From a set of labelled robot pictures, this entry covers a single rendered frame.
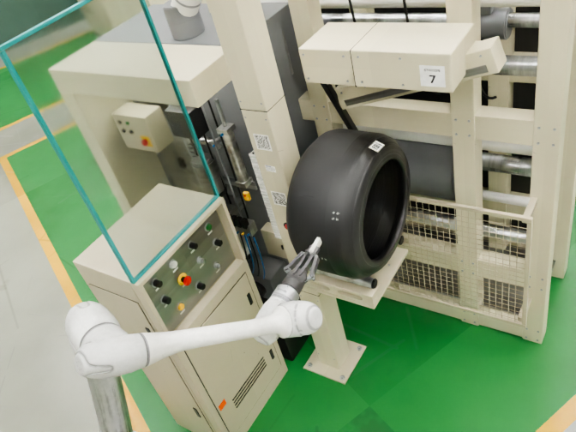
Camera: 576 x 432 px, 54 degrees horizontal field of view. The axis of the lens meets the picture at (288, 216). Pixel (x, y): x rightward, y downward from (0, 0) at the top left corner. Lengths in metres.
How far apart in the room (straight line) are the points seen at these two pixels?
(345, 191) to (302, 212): 0.19
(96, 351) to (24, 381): 2.47
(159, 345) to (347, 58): 1.22
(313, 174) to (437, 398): 1.49
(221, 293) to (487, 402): 1.44
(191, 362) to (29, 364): 1.82
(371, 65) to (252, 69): 0.43
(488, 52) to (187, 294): 1.52
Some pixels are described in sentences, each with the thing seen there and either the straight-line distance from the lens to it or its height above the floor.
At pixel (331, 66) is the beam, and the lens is 2.23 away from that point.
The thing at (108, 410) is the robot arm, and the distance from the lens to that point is 1.98.
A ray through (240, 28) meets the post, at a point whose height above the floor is 1.98.
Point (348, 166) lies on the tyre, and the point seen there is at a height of 1.47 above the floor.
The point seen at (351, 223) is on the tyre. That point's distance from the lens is 2.05.
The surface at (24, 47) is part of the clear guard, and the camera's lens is 1.84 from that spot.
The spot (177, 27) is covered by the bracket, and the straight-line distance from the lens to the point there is 2.64.
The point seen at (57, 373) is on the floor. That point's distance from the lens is 4.01.
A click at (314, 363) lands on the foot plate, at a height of 0.01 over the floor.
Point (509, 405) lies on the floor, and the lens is 3.11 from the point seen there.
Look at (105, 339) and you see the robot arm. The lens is 1.69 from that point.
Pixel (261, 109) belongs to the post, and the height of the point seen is 1.66.
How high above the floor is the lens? 2.64
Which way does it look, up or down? 38 degrees down
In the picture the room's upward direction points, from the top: 16 degrees counter-clockwise
